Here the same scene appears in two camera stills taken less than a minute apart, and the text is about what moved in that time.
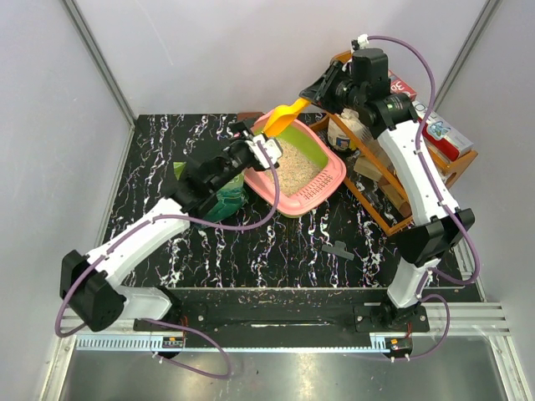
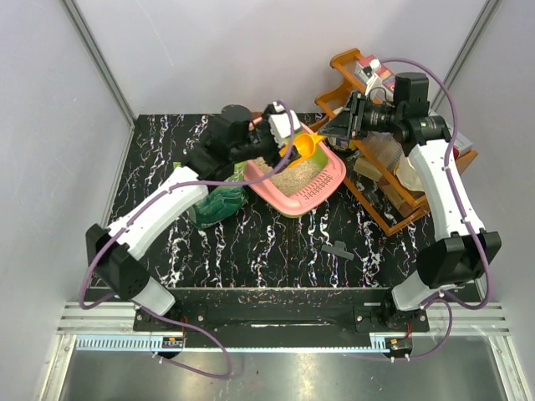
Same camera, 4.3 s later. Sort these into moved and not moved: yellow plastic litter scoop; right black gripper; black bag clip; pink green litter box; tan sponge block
Moved: right black gripper; yellow plastic litter scoop
Not moved: pink green litter box; black bag clip; tan sponge block
